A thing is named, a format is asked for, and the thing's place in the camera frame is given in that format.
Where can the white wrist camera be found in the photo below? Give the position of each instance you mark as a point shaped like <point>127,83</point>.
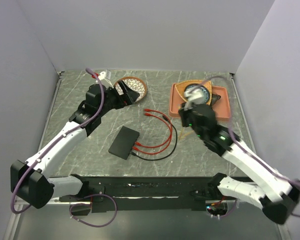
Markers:
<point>196,97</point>
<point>105,78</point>

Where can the orange triangular woven plate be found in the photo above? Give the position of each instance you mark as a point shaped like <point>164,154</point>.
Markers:
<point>180,87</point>

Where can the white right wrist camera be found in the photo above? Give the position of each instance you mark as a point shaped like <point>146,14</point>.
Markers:
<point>196,97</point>

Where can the black network switch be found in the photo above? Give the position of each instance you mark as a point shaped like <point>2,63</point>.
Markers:
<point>124,142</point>

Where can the black dish under plates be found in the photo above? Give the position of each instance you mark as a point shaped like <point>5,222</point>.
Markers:
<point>214,99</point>

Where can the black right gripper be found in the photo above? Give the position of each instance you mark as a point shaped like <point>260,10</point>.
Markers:
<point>183,114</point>

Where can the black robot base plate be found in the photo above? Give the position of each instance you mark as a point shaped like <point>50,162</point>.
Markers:
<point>147,193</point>

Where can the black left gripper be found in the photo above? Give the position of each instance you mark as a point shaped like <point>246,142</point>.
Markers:
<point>129,97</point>

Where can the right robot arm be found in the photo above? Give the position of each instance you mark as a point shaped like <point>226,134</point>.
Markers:
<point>271,191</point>

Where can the pink rectangular tray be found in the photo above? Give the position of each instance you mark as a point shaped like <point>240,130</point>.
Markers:
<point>221,107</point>

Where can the floral patterned brown plate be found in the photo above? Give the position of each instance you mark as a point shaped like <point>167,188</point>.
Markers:
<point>134,83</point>

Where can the teal round patterned plate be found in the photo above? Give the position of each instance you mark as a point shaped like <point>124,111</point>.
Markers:
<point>195,86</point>

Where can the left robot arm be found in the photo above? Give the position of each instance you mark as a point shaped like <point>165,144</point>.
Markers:
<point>32,180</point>

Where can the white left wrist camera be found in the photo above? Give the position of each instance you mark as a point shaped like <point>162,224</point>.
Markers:
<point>105,78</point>

